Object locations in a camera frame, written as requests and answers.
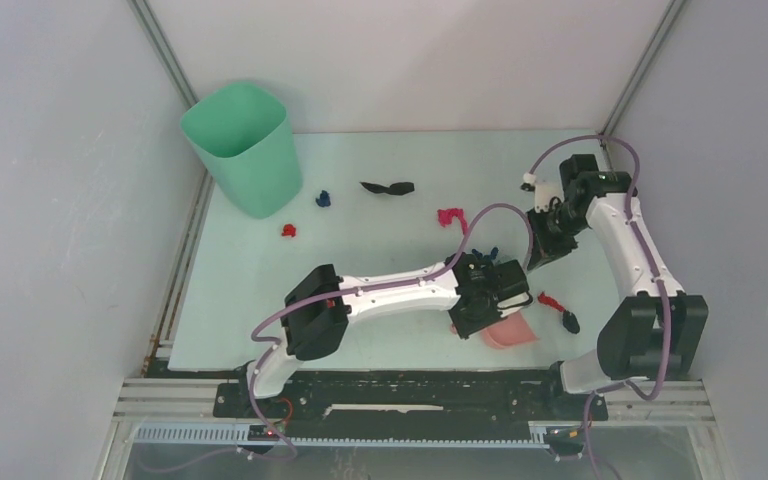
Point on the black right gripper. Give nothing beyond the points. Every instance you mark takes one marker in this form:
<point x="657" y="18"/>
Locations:
<point x="546" y="250"/>

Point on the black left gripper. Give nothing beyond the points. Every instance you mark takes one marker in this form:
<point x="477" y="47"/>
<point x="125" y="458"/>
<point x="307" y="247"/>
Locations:
<point x="465" y="327"/>

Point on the pink plastic dustpan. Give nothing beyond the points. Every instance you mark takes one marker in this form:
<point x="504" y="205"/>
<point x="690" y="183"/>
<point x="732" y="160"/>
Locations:
<point x="512" y="331"/>

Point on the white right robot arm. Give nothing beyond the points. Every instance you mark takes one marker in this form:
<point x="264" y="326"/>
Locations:
<point x="655" y="331"/>

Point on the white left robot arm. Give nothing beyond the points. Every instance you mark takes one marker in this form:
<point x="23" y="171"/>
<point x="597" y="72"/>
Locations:
<point x="324" y="306"/>

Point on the blue paper scrap centre right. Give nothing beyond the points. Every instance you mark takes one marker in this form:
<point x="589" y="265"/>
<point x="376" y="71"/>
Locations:
<point x="490" y="255"/>

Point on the red paper scrap front right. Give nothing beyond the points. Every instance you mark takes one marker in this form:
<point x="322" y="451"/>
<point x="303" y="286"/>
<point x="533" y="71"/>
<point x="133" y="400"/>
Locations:
<point x="551" y="302"/>

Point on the large pink paper scrap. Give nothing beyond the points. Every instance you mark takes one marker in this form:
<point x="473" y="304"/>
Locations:
<point x="453" y="216"/>

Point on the dark paper scrap front right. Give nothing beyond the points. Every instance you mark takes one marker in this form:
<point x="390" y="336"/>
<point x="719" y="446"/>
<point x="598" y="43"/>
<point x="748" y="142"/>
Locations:
<point x="570" y="322"/>

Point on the black paper scrap rear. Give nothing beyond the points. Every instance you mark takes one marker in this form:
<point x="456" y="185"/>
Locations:
<point x="394" y="189"/>

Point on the blue paper scrap near bin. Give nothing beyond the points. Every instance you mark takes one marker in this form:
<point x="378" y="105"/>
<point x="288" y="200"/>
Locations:
<point x="323" y="200"/>

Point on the red paper scrap near bin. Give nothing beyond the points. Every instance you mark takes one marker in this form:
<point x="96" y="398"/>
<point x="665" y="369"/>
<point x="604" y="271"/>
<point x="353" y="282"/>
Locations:
<point x="289" y="230"/>

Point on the green plastic waste bin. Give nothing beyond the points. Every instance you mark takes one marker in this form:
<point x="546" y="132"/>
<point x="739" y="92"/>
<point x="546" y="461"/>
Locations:
<point x="243" y="136"/>

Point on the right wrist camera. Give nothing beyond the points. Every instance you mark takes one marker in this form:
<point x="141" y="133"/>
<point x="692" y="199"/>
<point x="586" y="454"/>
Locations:
<point x="547" y="195"/>

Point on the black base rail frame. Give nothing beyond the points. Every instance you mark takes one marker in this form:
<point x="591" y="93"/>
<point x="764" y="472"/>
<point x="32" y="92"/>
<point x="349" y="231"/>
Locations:
<point x="413" y="404"/>

